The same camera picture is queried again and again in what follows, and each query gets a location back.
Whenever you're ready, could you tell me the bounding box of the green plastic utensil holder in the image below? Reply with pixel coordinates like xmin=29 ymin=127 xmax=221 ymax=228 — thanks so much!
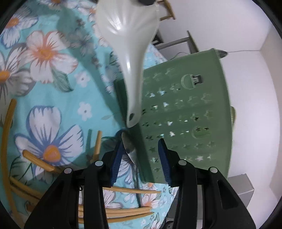
xmin=128 ymin=49 xmax=232 ymax=183

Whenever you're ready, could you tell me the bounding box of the metal spoon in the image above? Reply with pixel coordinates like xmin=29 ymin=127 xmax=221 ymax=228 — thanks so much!
xmin=121 ymin=131 xmax=142 ymax=207

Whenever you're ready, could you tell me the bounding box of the wooden chopstick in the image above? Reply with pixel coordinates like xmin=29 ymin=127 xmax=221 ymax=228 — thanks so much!
xmin=78 ymin=211 xmax=155 ymax=224
xmin=92 ymin=130 xmax=102 ymax=162
xmin=78 ymin=206 xmax=153 ymax=213
xmin=0 ymin=99 xmax=25 ymax=227
xmin=103 ymin=187 xmax=161 ymax=194
xmin=22 ymin=150 xmax=62 ymax=174

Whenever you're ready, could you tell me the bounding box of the floral blue tablecloth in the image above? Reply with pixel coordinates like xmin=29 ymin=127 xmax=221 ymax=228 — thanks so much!
xmin=0 ymin=0 xmax=181 ymax=229

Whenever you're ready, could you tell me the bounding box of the grey metal desk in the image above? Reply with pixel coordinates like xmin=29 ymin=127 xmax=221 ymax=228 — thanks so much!
xmin=154 ymin=30 xmax=199 ymax=59

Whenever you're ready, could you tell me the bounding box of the wooden chair black seat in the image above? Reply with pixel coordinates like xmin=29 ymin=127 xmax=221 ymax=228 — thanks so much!
xmin=157 ymin=0 xmax=176 ymax=21

